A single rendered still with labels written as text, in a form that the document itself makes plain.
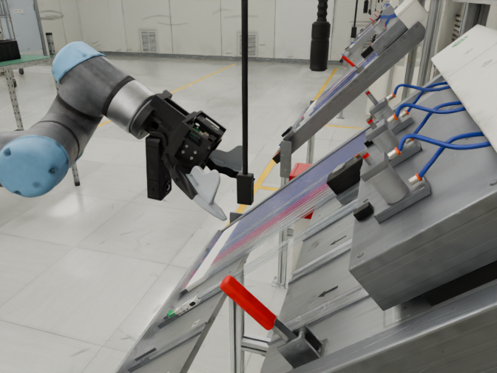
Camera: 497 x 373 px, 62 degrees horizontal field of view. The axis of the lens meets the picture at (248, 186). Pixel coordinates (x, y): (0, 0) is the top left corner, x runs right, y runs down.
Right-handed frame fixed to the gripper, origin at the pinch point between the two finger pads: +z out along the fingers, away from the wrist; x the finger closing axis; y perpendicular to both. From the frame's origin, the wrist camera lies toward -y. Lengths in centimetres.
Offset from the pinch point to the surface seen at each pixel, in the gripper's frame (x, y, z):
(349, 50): 438, -28, 4
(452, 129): -12.2, 29.3, 12.2
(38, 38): 704, -413, -533
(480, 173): -24.5, 29.7, 12.3
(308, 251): -5.6, 3.8, 12.1
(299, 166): 77, -22, 10
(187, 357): -17.0, -15.8, 7.2
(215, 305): -5.3, -16.0, 7.2
